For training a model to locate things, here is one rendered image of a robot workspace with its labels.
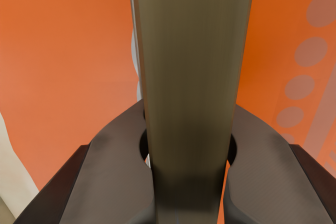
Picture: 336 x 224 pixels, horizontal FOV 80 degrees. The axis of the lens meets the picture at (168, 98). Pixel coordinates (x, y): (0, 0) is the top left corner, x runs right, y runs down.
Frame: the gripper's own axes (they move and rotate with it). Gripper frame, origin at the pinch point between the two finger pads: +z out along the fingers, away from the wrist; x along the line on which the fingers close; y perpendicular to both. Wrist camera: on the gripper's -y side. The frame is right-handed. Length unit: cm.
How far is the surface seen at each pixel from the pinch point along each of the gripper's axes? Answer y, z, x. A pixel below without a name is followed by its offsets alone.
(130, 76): 0.5, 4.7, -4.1
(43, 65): -0.6, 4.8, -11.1
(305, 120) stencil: 4.9, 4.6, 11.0
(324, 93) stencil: 2.3, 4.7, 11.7
